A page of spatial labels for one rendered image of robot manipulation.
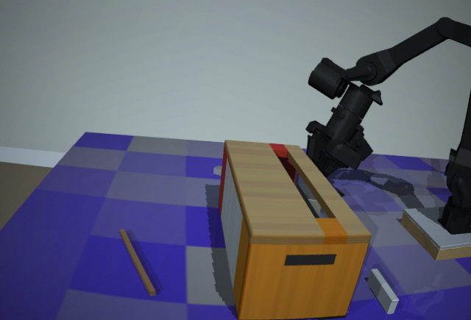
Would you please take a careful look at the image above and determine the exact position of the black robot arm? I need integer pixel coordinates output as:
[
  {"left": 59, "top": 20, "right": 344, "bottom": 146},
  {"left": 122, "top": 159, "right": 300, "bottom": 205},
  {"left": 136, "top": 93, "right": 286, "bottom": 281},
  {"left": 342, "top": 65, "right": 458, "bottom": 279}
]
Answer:
[{"left": 308, "top": 17, "right": 471, "bottom": 235}]

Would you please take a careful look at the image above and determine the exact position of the brown wooden stick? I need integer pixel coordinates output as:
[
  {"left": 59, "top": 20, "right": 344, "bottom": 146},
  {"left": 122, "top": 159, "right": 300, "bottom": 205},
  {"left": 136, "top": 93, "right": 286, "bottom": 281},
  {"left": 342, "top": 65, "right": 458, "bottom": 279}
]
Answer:
[{"left": 119, "top": 230, "right": 156, "bottom": 296}]

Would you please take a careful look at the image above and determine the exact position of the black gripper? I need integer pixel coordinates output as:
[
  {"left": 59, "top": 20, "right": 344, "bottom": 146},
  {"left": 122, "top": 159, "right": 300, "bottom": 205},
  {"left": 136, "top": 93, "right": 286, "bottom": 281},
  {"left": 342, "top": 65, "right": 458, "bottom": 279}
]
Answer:
[{"left": 306, "top": 105, "right": 363, "bottom": 178}]

